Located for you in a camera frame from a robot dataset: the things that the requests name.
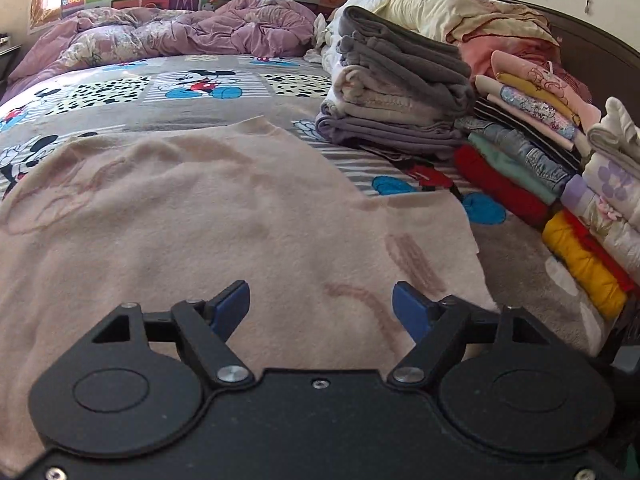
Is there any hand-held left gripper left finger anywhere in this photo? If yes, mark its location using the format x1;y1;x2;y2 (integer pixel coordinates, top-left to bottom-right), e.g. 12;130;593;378
75;280;254;390

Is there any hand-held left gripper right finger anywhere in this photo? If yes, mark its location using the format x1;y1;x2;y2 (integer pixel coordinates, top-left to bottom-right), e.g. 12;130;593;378
389;281;556;388

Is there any pale pink knit sweater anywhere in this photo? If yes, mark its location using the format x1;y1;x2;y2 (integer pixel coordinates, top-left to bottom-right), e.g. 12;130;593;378
0;116;498;461

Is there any row of folded colourful clothes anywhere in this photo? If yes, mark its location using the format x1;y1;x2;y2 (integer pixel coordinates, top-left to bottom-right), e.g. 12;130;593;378
452;50;636;321

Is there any stack of folded grey clothes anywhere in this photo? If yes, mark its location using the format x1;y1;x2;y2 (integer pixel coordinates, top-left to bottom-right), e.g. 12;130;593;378
315;6;476;153

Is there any folded purple floral cloth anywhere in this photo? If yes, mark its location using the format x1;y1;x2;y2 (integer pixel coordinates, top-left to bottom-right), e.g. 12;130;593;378
560;152;640;281

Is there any cartoon mouse printed bed sheet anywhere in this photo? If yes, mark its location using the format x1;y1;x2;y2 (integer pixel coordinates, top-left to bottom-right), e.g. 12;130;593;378
0;52;626;361

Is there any pink crumpled blanket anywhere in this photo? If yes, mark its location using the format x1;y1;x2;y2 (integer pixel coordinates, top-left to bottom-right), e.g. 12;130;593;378
457;32;593;106

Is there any folded white knit garment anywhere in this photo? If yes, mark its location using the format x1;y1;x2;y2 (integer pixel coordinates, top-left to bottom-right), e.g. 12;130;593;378
586;97;640;181

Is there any purple floral quilt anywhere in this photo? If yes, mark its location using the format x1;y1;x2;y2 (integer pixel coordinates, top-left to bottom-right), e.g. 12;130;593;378
7;0;326;93

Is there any cream crumpled quilt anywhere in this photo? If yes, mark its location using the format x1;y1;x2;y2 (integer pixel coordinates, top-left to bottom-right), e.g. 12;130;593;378
320;0;561;61

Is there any dark brown headboard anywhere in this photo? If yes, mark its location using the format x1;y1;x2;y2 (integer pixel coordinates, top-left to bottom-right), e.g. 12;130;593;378
480;0;640;111

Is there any dark bedside table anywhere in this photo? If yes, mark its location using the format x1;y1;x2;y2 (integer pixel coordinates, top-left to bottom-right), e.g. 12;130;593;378
0;35;23;91

